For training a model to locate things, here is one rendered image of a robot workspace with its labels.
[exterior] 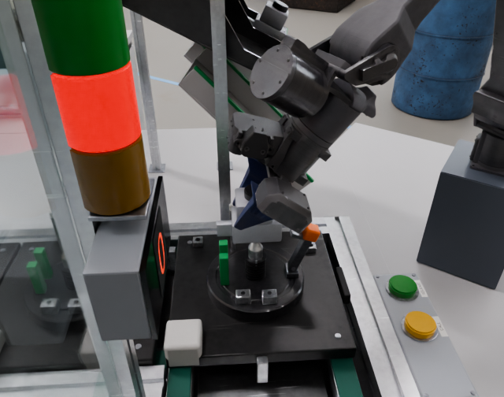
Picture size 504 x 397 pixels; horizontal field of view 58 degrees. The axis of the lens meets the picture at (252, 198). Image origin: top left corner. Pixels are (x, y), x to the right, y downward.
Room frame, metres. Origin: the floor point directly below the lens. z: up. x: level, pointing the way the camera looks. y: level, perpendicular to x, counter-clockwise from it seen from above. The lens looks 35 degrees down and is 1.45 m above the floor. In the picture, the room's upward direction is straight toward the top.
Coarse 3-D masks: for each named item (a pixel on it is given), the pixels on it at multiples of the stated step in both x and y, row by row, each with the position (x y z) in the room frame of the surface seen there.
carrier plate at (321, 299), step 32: (192, 256) 0.54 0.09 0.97; (320, 256) 0.54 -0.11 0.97; (192, 288) 0.47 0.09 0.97; (320, 288) 0.47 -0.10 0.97; (224, 320) 0.41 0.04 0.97; (288, 320) 0.41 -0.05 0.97; (320, 320) 0.41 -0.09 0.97; (224, 352) 0.36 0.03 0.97; (256, 352) 0.36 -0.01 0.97; (288, 352) 0.36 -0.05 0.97; (320, 352) 0.36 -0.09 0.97; (352, 352) 0.37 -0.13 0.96
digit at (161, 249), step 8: (160, 208) 0.30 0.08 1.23; (160, 216) 0.30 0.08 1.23; (160, 224) 0.29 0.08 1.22; (160, 232) 0.29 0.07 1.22; (160, 240) 0.29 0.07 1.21; (160, 248) 0.28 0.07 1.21; (160, 256) 0.28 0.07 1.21; (160, 264) 0.27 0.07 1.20; (160, 272) 0.27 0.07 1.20; (160, 280) 0.26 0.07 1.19
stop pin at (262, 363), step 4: (260, 356) 0.36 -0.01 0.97; (264, 356) 0.36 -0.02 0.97; (260, 360) 0.35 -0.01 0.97; (264, 360) 0.35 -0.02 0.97; (260, 364) 0.35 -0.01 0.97; (264, 364) 0.35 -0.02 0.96; (268, 364) 0.35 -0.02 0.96; (260, 368) 0.35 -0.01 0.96; (264, 368) 0.35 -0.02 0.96; (268, 368) 0.35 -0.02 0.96; (260, 372) 0.35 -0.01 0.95; (264, 372) 0.35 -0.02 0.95; (260, 376) 0.35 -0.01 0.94; (264, 376) 0.35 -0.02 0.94; (260, 380) 0.35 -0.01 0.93; (264, 380) 0.35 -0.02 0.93
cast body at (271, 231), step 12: (240, 192) 0.48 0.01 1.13; (240, 204) 0.46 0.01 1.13; (228, 228) 0.47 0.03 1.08; (252, 228) 0.45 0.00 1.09; (264, 228) 0.46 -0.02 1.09; (276, 228) 0.46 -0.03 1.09; (240, 240) 0.45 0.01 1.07; (252, 240) 0.45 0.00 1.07; (264, 240) 0.46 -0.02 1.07; (276, 240) 0.46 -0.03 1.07
